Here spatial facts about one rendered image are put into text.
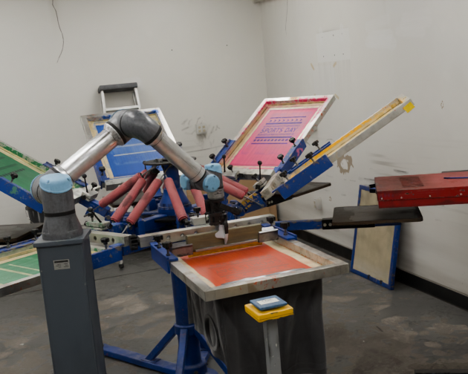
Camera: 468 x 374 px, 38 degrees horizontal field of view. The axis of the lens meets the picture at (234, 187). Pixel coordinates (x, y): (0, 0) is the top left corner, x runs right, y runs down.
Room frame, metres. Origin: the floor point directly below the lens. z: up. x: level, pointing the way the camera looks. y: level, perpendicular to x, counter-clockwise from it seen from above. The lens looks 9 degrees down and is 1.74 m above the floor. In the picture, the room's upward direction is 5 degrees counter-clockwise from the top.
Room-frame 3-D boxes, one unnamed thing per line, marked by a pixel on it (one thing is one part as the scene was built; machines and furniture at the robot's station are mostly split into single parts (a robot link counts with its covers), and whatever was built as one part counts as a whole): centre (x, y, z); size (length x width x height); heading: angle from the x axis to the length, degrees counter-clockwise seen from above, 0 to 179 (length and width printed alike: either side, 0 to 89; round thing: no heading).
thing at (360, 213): (3.71, -0.32, 0.91); 1.34 x 0.40 x 0.08; 79
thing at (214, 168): (3.03, 0.09, 1.31); 0.09 x 0.08 x 0.11; 119
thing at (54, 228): (2.56, 0.66, 1.25); 0.15 x 0.15 x 0.10
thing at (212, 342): (2.72, 0.15, 0.79); 0.46 x 0.09 x 0.33; 19
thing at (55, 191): (2.57, 0.67, 1.37); 0.13 x 0.12 x 0.14; 29
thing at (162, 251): (2.97, 0.34, 0.97); 0.30 x 0.05 x 0.07; 19
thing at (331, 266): (2.83, -0.01, 0.97); 0.79 x 0.58 x 0.04; 19
